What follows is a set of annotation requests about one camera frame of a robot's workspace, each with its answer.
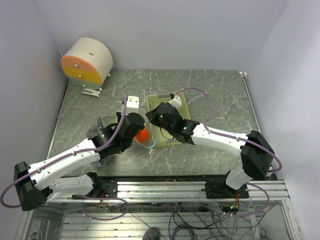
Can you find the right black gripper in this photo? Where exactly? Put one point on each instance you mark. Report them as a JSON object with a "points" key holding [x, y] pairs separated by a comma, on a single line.
{"points": [[152, 116]]}

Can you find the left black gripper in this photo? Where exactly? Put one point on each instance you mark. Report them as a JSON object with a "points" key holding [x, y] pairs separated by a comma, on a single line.
{"points": [[119, 116]]}

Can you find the orange fruit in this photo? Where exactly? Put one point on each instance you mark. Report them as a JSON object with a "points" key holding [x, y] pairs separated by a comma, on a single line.
{"points": [[142, 136]]}

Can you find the yellow-green perforated plastic basket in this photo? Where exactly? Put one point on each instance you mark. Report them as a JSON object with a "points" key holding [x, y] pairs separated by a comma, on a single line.
{"points": [[161, 136]]}

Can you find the blue-zipper clear bag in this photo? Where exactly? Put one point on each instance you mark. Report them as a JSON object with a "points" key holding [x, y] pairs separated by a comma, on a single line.
{"points": [[150, 143]]}

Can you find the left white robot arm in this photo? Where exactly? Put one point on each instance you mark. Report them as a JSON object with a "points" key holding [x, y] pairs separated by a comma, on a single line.
{"points": [[38, 182]]}

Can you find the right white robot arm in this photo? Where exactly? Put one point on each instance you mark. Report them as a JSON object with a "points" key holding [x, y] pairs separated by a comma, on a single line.
{"points": [[255, 154]]}

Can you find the cylindrical drawer box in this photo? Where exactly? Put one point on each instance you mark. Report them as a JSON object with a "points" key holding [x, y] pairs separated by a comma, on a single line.
{"points": [[87, 63]]}

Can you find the white corner clip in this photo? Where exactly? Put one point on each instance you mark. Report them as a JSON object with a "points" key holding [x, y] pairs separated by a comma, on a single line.
{"points": [[244, 74]]}

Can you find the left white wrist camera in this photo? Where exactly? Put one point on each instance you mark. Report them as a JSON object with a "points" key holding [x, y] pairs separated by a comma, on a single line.
{"points": [[132, 104]]}

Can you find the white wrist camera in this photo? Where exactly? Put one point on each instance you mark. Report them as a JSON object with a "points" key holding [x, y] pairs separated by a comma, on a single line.
{"points": [[175, 101], [132, 104]]}

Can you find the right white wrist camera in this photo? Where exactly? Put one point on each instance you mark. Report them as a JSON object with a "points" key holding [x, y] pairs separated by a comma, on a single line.
{"points": [[175, 101]]}

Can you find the small silver metal bracket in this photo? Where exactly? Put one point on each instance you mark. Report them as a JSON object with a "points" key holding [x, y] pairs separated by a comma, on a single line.
{"points": [[91, 93]]}

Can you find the aluminium rail frame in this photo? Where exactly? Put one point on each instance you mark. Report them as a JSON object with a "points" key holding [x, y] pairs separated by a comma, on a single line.
{"points": [[176, 206]]}

